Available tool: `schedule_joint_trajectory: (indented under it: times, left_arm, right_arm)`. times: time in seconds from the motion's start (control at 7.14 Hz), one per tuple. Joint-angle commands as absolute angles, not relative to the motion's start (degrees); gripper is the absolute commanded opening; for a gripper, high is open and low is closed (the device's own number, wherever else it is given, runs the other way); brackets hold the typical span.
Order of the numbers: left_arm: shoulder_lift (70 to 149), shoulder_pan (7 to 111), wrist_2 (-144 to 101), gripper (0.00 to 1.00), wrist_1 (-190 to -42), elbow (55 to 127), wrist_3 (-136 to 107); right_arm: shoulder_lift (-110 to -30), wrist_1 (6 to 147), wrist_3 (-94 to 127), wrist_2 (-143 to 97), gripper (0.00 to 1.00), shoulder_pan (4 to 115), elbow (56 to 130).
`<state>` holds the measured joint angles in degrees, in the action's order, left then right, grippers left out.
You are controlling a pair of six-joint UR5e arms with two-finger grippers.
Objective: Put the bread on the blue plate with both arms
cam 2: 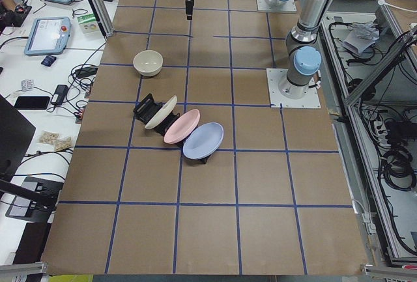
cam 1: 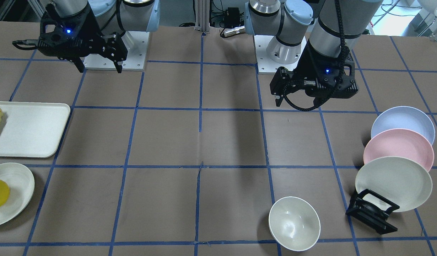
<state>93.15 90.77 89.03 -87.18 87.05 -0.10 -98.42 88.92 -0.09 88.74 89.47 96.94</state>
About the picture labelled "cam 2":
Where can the blue plate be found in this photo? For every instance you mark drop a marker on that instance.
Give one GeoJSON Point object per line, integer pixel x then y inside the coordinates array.
{"type": "Point", "coordinates": [203, 141]}

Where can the cream plate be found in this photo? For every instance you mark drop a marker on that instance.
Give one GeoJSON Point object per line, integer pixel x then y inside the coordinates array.
{"type": "Point", "coordinates": [162, 113]}

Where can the pink plate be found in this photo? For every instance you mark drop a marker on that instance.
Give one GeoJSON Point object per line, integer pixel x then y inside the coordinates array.
{"type": "Point", "coordinates": [182, 127]}

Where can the beige ceramic bowl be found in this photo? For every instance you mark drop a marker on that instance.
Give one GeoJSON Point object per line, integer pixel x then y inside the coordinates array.
{"type": "Point", "coordinates": [148, 63]}

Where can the green white small box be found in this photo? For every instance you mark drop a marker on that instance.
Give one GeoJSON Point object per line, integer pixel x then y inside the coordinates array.
{"type": "Point", "coordinates": [88, 23]}

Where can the black dish rack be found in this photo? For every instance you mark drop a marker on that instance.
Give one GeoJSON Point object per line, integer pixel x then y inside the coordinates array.
{"type": "Point", "coordinates": [147, 108]}

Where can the blue teach pendant near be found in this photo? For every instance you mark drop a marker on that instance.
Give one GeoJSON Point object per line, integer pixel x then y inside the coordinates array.
{"type": "Point", "coordinates": [48, 36]}

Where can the black power adapter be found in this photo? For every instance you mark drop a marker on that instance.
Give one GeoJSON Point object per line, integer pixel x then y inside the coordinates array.
{"type": "Point", "coordinates": [59, 95]}

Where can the bag of wooden pieces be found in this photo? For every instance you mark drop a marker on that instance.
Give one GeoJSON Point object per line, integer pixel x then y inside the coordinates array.
{"type": "Point", "coordinates": [54, 139]}

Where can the black smartphone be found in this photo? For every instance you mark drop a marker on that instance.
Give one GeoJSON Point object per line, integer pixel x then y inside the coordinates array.
{"type": "Point", "coordinates": [32, 102]}

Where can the black monitor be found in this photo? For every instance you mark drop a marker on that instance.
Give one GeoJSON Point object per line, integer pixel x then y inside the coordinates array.
{"type": "Point", "coordinates": [16, 136]}

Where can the white rear base plate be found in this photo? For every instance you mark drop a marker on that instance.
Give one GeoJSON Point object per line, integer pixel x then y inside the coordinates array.
{"type": "Point", "coordinates": [261, 6]}

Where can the aluminium frame post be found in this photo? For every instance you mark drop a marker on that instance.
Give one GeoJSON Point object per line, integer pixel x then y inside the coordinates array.
{"type": "Point", "coordinates": [102, 17]}

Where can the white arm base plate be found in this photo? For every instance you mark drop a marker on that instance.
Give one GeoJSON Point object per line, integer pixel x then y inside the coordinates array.
{"type": "Point", "coordinates": [285, 95]}

